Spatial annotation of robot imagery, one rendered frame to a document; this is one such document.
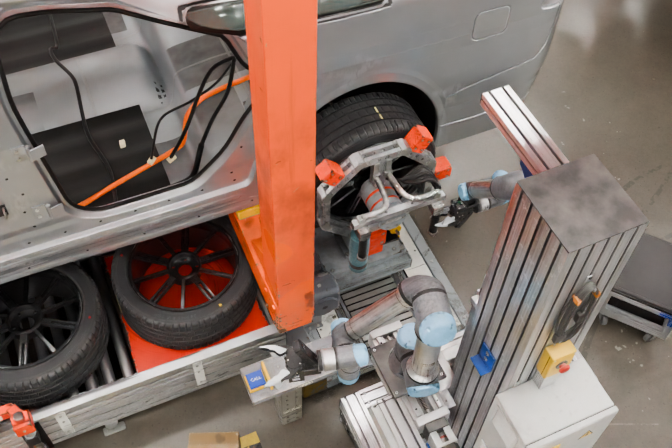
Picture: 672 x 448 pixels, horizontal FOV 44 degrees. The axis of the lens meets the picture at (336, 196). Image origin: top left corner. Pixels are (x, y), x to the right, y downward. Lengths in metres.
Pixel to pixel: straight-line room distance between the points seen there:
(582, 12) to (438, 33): 2.78
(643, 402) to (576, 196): 2.24
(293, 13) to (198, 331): 1.88
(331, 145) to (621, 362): 1.89
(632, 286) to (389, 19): 1.84
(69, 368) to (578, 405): 2.08
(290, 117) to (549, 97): 3.08
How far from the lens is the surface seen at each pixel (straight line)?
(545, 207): 2.21
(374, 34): 3.25
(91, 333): 3.78
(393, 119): 3.52
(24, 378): 3.75
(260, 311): 3.98
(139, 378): 3.76
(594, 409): 2.87
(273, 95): 2.45
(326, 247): 4.22
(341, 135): 3.45
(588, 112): 5.40
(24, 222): 3.44
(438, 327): 2.62
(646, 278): 4.31
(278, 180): 2.76
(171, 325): 3.73
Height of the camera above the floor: 3.74
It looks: 53 degrees down
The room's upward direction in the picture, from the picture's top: 3 degrees clockwise
